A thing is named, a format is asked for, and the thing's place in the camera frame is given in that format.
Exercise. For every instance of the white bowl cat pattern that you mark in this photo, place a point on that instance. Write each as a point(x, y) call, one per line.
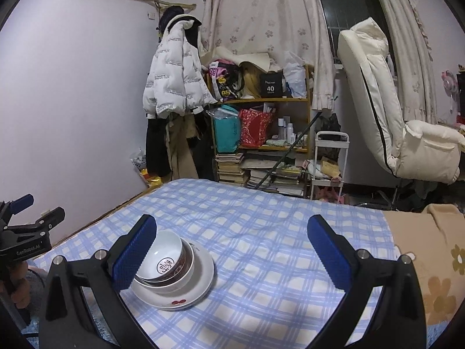
point(167, 290)

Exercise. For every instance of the white rolling cart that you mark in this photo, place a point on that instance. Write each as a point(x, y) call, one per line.
point(327, 168)

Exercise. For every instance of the wooden shelf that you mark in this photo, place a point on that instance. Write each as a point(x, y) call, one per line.
point(277, 166)

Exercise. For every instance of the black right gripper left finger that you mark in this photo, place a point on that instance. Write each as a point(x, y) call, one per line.
point(65, 319)

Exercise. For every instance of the cherry plate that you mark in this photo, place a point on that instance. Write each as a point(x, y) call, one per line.
point(191, 293)

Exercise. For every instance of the white puffer jacket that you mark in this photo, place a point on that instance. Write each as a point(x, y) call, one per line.
point(175, 82)

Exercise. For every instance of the floral curtain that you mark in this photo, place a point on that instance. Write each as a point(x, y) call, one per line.
point(275, 27)

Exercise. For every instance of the beige flower blanket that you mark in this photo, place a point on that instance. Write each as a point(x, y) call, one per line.
point(434, 240)

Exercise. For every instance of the black box number 40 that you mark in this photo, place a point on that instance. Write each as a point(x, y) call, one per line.
point(271, 85)

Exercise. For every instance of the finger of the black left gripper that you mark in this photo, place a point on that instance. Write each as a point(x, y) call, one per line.
point(18, 205)
point(50, 219)

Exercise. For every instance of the blue plaid tablecloth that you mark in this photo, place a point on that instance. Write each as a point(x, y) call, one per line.
point(270, 290)

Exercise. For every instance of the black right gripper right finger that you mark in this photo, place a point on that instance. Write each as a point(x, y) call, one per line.
point(398, 320)

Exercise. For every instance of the person's left hand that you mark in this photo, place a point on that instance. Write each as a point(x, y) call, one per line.
point(21, 297)

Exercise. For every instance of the stack of books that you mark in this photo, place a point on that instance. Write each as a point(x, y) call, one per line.
point(229, 168)

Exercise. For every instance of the cream recliner chair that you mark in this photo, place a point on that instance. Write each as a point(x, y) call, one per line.
point(410, 150)

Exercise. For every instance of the red patterned bag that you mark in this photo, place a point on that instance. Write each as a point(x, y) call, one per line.
point(254, 126)

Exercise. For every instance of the red patterned bowl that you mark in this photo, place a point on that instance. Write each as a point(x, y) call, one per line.
point(185, 273)
point(164, 260)

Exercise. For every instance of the teal bag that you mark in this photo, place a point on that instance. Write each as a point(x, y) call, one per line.
point(226, 129)

